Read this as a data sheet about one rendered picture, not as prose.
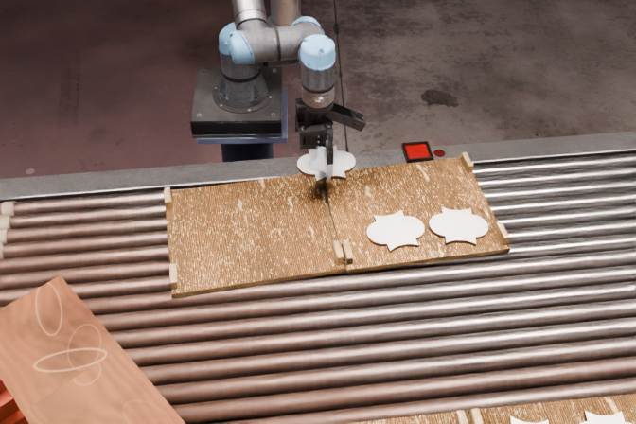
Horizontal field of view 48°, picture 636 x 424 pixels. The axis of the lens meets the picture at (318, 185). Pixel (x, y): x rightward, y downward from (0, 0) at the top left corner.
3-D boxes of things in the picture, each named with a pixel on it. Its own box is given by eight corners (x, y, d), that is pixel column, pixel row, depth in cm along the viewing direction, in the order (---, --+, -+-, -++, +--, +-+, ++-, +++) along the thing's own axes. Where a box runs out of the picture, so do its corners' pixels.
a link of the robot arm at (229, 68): (219, 58, 219) (214, 19, 209) (262, 53, 221) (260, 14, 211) (222, 81, 210) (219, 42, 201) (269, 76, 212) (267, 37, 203)
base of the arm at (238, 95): (223, 77, 228) (220, 50, 221) (271, 80, 227) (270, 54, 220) (214, 107, 218) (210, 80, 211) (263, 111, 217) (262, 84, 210)
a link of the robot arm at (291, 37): (273, 16, 168) (281, 41, 160) (321, 11, 170) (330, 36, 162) (274, 45, 173) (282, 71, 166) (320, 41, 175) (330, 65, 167)
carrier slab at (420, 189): (320, 177, 197) (320, 172, 196) (464, 160, 203) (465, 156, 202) (346, 273, 172) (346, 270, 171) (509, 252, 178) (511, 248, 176)
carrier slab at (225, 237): (165, 196, 191) (164, 191, 190) (316, 176, 198) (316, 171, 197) (171, 298, 166) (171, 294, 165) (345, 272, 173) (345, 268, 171)
